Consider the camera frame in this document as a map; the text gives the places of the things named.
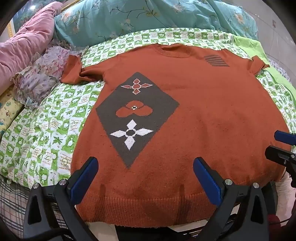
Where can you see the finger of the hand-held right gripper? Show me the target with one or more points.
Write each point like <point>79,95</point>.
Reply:
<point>285,137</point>
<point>279,155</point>

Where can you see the light green cloth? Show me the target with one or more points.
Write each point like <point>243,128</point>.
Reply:
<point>254,46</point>

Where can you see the yellow printed cloth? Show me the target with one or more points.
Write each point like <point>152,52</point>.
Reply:
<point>9,111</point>

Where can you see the plaid cloth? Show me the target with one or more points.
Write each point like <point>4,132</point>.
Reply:
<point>11,199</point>

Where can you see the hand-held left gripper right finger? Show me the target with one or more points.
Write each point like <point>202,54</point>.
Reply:
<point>205,178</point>

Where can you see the orange knit sweater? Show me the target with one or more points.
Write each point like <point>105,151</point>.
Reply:
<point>208,115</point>

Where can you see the green printed bed sheet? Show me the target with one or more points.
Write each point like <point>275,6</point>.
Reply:
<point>46,129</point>

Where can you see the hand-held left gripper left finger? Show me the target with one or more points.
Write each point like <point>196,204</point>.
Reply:
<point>84,180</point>

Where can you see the gold framed picture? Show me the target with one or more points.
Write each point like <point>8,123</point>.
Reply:
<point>30,11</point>

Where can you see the teal floral quilt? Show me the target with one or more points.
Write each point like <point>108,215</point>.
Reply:
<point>115,18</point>

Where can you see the lilac floral ruffled cloth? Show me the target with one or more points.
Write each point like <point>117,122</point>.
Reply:
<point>41,74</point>

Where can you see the person's dark red garment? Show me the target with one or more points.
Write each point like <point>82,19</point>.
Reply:
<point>275,219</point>

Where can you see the pink quilted comforter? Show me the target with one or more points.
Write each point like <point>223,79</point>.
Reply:
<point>27,46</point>

